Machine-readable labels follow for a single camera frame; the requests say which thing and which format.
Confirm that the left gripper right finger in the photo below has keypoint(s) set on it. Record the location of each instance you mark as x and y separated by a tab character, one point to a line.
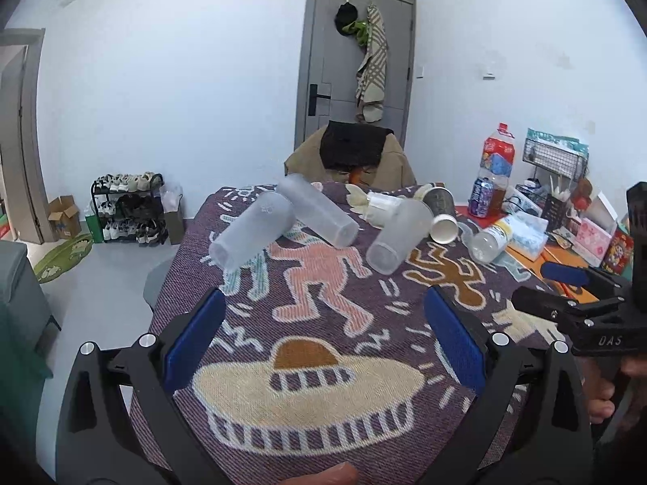
527	423

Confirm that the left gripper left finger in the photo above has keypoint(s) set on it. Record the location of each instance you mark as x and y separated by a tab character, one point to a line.
96	442

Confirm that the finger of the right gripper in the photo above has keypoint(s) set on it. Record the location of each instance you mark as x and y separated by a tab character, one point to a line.
573	275
561	310

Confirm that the frosted plastic cup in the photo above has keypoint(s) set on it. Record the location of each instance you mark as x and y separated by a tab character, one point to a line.
405	229
318	212
262	223

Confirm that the white paper cup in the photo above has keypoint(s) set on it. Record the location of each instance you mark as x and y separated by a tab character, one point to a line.
444	229

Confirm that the person's right hand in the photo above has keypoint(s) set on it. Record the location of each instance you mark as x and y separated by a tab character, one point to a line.
599	391

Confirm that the person's left hand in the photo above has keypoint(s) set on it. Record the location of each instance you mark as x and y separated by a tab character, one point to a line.
341	474

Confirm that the pink tissue box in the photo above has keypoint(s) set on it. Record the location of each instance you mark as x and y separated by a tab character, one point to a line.
592	242

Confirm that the red cartoon tin box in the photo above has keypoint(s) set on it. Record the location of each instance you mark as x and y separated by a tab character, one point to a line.
619	253

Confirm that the white tissue pack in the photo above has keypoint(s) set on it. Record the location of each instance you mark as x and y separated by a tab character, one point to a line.
529	235

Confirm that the black pen holder box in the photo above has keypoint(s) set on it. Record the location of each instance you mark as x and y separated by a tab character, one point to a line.
554	212

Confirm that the brown plush toy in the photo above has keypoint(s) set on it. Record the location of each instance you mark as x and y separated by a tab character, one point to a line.
581	197

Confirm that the clear plastic bottle yellow label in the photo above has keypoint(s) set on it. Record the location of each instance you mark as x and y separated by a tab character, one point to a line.
488	244

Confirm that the purple drink can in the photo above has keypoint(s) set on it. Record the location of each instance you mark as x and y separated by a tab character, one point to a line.
480	198

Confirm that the large red-capped tea bottle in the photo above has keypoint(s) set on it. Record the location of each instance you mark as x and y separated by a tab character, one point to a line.
496	165

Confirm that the grey sofa edge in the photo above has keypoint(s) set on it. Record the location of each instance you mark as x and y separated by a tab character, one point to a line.
23	301

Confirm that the green frog floor mat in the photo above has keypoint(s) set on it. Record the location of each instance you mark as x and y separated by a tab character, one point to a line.
62	258

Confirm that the tan chair with jacket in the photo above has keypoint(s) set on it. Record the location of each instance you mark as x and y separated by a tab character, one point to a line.
393	172

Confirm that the patterned woven tablecloth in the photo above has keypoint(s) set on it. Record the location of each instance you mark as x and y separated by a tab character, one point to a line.
321	360

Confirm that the crumpled white paper wrapper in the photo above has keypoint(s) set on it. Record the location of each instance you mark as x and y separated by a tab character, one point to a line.
374	208

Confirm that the black shoe rack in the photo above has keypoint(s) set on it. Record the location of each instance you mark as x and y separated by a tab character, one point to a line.
128	207

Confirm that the black garment on chair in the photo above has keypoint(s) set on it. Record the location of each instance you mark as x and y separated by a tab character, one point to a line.
347	146

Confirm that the plaid scarf on door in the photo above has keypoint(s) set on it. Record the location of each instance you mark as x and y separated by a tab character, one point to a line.
371	76

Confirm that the grey door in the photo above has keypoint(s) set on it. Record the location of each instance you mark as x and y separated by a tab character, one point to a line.
331	60

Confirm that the green frog plush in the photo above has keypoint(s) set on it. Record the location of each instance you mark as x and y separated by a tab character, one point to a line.
360	30

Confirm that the black hat on door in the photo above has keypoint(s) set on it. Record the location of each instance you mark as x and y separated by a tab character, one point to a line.
345	19

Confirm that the black wire basket shelf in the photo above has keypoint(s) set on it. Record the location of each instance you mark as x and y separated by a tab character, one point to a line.
555	159

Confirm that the black door handle lock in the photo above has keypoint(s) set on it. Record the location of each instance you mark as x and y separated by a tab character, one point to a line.
313	97

